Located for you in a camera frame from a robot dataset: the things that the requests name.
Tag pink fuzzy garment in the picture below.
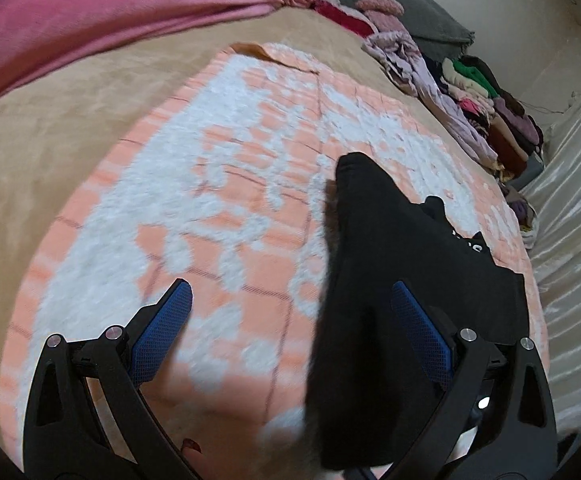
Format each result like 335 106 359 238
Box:
355 0 405 36

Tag red cloth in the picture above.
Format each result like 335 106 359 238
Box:
313 0 376 38

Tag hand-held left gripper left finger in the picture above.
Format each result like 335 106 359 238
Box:
23 278 194 480

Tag pile of mixed clothes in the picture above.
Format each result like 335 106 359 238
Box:
440 55 546 241

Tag beige bed sheet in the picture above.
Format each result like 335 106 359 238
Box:
0 5 396 461

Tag pink duvet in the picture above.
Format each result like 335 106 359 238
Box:
0 0 321 116

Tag white satin curtain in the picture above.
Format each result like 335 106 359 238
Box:
517 70 581 441

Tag lilac crumpled garment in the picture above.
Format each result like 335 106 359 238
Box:
363 30 501 163

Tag black sweater with orange patches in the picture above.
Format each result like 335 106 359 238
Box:
305 152 531 473

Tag green garment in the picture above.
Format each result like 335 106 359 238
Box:
453 58 501 98

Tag peach and white fluffy blanket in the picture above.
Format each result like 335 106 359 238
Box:
0 42 551 480

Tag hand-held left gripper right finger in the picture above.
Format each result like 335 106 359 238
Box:
390 280 558 480

